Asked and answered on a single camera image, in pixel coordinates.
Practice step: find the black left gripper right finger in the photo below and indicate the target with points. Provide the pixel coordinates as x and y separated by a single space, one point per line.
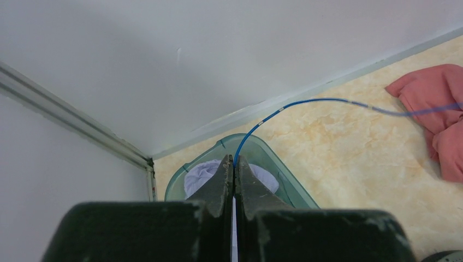
252 197

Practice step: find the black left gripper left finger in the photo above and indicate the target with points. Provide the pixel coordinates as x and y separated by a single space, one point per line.
216 193

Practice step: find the black cable spool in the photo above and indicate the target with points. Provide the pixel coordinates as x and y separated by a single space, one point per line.
445 256

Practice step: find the lavender cloth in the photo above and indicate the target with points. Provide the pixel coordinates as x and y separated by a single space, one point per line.
202 172

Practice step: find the teal plastic tray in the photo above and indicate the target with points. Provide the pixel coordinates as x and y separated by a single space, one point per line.
256 152

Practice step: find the pink cloth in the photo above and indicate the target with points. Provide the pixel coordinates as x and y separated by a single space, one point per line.
434 96

